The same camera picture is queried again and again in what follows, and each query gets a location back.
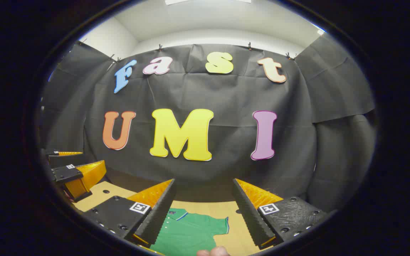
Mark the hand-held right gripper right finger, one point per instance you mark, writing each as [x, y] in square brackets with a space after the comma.
[247, 209]

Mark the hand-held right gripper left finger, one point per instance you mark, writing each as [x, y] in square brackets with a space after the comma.
[160, 209]

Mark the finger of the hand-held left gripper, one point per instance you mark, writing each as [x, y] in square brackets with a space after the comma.
[64, 160]
[84, 176]

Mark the green T-shirt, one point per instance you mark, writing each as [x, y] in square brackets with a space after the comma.
[190, 231]

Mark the black backdrop cloth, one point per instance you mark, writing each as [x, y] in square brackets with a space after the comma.
[226, 92]

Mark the ceiling light panel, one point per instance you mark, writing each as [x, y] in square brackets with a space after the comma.
[176, 1]

